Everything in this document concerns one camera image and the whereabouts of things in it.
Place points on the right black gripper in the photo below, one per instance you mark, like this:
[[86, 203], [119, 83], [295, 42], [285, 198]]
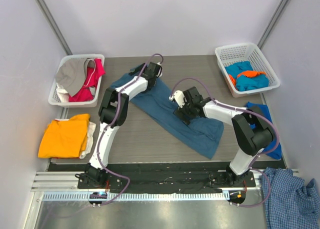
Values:
[[184, 113]]

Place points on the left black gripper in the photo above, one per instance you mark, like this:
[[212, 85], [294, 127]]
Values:
[[137, 70]]

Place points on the dark teal blue t-shirt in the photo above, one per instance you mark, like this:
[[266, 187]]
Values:
[[203, 135]]

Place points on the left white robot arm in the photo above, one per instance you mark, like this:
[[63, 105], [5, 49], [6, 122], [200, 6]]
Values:
[[114, 109]]

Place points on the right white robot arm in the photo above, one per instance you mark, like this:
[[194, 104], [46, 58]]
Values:
[[252, 130]]

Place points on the orange shirt in basket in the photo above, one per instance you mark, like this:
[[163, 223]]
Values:
[[247, 73]]

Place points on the turquoise shirt in basket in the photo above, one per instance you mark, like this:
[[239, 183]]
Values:
[[244, 83]]

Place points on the bright blue folded shirt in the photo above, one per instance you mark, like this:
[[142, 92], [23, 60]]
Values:
[[277, 153]]

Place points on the pink shirt in basket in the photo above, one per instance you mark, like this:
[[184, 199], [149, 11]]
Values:
[[93, 69]]

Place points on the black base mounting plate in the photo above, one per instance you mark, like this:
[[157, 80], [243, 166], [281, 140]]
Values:
[[98, 177]]

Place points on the white shirt in basket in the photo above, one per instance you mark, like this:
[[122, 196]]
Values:
[[62, 93]]

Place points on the yellow orange folded shirt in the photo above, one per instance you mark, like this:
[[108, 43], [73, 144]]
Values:
[[46, 146]]

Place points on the blue checkered cloth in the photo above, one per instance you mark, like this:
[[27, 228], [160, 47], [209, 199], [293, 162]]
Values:
[[292, 203]]

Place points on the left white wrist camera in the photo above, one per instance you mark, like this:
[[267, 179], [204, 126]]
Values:
[[155, 69]]

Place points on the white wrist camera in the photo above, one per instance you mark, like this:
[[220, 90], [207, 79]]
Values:
[[155, 69], [178, 97]]

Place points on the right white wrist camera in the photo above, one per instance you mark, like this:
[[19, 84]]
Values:
[[178, 97]]

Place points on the left corner metal post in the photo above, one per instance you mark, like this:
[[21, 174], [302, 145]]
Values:
[[54, 26]]

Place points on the corner metal post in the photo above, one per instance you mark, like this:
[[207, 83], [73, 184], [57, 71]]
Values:
[[54, 26], [273, 22]]

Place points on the right corner metal post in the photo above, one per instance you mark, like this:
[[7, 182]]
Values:
[[273, 22]]

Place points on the aluminium rail frame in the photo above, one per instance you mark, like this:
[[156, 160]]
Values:
[[50, 181]]

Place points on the white slotted cable duct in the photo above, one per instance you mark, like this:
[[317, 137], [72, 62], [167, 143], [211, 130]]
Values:
[[95, 196]]

